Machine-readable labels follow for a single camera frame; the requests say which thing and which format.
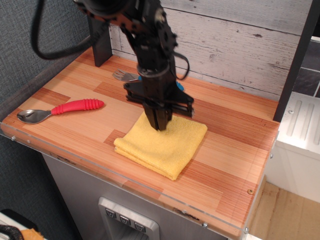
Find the dark left upright post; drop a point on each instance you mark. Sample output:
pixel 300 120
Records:
pixel 102 49

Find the yellow cloth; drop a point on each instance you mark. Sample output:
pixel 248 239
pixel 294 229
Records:
pixel 165 152

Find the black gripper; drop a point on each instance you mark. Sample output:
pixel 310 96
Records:
pixel 159 89

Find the blue handled fork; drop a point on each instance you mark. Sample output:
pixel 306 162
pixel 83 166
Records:
pixel 131 79

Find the orange object at corner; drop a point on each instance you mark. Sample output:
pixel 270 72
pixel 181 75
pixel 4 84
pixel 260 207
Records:
pixel 31 234

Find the red handled spoon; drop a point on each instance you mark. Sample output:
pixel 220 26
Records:
pixel 35 116

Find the grey cabinet front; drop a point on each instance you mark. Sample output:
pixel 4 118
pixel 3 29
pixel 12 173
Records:
pixel 81 191

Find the white drainer sink unit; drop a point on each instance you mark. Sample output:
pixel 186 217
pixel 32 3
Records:
pixel 294 162

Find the silver dispenser panel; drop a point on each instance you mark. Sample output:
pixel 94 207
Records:
pixel 122 223

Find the dark upright post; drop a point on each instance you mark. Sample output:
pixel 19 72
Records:
pixel 306 35
pixel 102 49

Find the clear acrylic edge guard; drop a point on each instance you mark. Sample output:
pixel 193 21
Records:
pixel 218 187

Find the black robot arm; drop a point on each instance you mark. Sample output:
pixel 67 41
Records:
pixel 144 22

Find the dark right upright post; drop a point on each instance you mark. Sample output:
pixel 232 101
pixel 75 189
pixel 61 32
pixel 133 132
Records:
pixel 306 35

